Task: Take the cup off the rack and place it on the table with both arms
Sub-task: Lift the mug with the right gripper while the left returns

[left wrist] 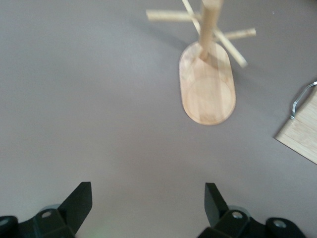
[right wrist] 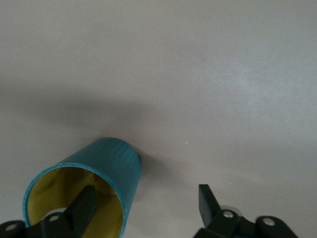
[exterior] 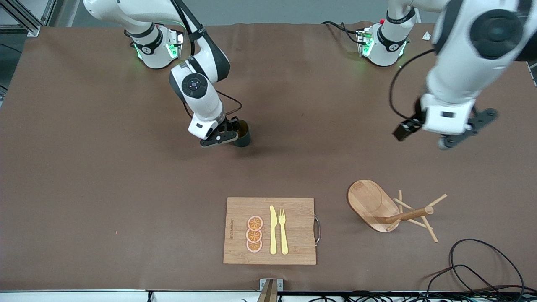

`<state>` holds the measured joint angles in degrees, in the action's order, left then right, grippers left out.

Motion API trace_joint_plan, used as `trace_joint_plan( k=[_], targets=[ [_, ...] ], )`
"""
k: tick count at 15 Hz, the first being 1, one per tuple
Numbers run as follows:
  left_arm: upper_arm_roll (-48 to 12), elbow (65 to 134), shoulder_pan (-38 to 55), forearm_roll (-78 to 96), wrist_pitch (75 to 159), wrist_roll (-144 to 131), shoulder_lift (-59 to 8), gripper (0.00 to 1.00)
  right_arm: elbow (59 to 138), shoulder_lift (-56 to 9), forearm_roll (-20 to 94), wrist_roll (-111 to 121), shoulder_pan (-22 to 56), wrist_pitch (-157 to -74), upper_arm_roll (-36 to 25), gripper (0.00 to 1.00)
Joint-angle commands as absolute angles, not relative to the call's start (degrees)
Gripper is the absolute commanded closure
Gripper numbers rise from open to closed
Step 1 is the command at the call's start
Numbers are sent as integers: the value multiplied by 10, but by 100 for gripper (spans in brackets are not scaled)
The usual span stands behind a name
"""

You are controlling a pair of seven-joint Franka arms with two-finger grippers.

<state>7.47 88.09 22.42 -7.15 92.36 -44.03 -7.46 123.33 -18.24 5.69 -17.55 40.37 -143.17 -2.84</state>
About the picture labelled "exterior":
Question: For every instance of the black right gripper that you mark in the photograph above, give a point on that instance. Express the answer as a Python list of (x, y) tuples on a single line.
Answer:
[(232, 124)]

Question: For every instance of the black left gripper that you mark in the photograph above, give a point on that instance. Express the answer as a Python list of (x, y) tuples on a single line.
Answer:
[(406, 129)]

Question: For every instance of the dark teal cup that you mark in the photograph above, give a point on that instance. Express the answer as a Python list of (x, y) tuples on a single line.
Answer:
[(244, 140)]

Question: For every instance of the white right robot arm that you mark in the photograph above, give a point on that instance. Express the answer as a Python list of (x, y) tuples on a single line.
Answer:
[(197, 88)]

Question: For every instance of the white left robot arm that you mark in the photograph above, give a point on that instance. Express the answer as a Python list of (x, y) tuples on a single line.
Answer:
[(461, 71)]

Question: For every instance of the wooden cup rack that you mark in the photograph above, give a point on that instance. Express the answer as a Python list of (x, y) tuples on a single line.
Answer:
[(369, 201)]

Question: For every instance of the brown table cover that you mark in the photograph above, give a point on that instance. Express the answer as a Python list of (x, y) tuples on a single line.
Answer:
[(268, 167)]

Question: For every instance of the white paper scrap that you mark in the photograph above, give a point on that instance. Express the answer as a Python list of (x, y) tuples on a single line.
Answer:
[(426, 36)]

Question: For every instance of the orange slice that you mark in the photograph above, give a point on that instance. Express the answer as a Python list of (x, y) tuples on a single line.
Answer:
[(255, 223)]

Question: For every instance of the yellow plastic knife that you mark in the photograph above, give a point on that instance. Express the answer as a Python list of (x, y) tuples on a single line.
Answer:
[(273, 230)]

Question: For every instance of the yellow plastic fork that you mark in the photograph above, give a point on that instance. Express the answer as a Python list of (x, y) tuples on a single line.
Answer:
[(283, 235)]

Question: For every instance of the bamboo cutting board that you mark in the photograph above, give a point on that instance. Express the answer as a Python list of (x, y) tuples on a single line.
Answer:
[(293, 235)]

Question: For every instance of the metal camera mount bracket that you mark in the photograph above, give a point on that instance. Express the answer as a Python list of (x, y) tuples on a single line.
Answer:
[(270, 289)]

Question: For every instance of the white table edge rail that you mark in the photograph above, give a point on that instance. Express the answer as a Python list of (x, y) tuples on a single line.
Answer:
[(84, 297)]

